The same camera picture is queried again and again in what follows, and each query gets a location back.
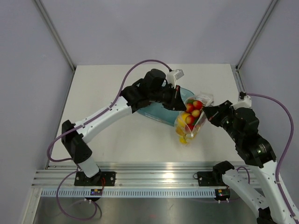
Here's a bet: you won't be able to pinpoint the yellow lemon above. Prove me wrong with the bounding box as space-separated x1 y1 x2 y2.
178 112 190 126

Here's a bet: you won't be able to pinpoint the aluminium frame post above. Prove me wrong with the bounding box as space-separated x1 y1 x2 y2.
32 0 76 74
235 0 280 72

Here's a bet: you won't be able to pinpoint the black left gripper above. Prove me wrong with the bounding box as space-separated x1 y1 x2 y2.
149 84 186 111

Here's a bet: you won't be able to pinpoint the right aluminium frame post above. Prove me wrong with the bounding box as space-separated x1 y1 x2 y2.
235 0 280 72

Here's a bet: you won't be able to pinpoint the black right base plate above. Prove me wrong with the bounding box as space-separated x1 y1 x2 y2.
193 171 227 187

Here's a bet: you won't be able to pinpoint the yellow banana bunch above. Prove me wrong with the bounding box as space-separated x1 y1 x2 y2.
176 126 194 145

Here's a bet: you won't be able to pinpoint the red strawberries with leaves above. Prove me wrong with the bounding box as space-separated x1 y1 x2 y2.
185 99 204 131

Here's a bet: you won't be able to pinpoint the aluminium mounting rail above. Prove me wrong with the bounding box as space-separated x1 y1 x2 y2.
31 162 215 189

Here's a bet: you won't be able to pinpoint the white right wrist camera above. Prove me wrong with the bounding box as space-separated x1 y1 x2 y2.
232 92 252 110

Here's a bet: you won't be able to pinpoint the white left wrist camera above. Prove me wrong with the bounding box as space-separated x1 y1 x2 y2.
166 69 184 87

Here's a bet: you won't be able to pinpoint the clear dotted zip bag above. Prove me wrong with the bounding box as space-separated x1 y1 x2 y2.
174 92 214 146

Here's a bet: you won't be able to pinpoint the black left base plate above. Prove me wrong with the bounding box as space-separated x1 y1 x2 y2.
74 171 116 187

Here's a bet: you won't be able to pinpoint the teal plastic tray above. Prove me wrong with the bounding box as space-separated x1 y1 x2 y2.
135 79 191 126

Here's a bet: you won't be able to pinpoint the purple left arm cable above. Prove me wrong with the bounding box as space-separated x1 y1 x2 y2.
48 59 172 220

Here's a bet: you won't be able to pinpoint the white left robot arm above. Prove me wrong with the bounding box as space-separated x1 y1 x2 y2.
61 69 186 186

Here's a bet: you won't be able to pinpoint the left aluminium frame post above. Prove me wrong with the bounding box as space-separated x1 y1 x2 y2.
32 0 76 74

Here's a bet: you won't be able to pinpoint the white slotted cable duct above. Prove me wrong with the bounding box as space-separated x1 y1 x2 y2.
41 188 216 198

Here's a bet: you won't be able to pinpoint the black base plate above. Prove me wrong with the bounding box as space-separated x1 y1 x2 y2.
193 171 227 187
74 171 116 187

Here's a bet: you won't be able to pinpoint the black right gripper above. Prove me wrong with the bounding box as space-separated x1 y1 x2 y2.
203 100 242 142

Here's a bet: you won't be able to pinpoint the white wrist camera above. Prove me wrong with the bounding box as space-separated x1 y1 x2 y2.
232 92 252 110
166 69 184 87

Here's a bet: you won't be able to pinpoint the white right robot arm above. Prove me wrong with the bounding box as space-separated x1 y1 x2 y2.
203 100 299 224

